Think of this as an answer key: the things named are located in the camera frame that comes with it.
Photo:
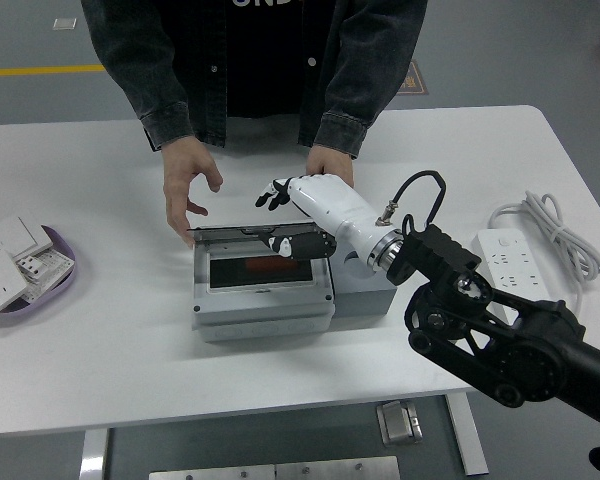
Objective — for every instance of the white switch plate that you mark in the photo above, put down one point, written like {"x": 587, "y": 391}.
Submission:
{"x": 17, "y": 235}

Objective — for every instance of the transparent grey box lid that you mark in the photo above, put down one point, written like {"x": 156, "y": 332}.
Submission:
{"x": 230, "y": 231}

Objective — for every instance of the grey plastic enclosure box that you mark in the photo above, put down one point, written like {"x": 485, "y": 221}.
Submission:
{"x": 260, "y": 312}

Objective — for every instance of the person's right forearm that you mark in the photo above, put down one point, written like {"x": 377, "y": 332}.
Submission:
{"x": 150, "y": 90}

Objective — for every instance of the yellow floor tape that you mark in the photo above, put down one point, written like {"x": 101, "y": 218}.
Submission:
{"x": 40, "y": 70}

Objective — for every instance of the person's right hand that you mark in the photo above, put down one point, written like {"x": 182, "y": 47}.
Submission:
{"x": 182, "y": 170}

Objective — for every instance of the purple tray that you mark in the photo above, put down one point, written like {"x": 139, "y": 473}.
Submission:
{"x": 60, "y": 287}

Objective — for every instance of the small white socket module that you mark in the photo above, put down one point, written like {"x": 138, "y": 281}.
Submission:
{"x": 30, "y": 266}

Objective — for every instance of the dark floor sign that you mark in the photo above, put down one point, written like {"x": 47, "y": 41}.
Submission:
{"x": 414, "y": 80}

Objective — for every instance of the metal base plate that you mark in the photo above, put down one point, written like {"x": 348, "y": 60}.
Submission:
{"x": 275, "y": 470}

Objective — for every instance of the white table leg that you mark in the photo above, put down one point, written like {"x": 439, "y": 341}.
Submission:
{"x": 467, "y": 435}
{"x": 94, "y": 455}

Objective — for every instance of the white power strip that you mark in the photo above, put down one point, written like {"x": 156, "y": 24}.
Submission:
{"x": 505, "y": 255}

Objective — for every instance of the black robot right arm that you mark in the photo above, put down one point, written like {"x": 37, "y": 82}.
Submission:
{"x": 530, "y": 340}

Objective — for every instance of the person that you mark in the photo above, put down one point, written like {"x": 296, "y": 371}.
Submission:
{"x": 260, "y": 60}

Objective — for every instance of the dark grey cube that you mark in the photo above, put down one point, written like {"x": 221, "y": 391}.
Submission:
{"x": 362, "y": 295}

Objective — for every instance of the person's left hand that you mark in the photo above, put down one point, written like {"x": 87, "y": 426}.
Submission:
{"x": 337, "y": 165}

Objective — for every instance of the white socket panel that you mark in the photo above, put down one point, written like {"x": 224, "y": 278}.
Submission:
{"x": 55, "y": 270}

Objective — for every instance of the small metal floor plate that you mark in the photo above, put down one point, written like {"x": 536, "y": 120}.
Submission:
{"x": 64, "y": 24}

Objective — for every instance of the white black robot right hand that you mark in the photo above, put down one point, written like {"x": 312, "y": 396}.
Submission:
{"x": 330, "y": 200}

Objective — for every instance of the person's left forearm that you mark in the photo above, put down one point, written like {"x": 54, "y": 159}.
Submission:
{"x": 365, "y": 90}

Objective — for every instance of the metal table bracket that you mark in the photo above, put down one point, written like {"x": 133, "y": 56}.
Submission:
{"x": 399, "y": 422}

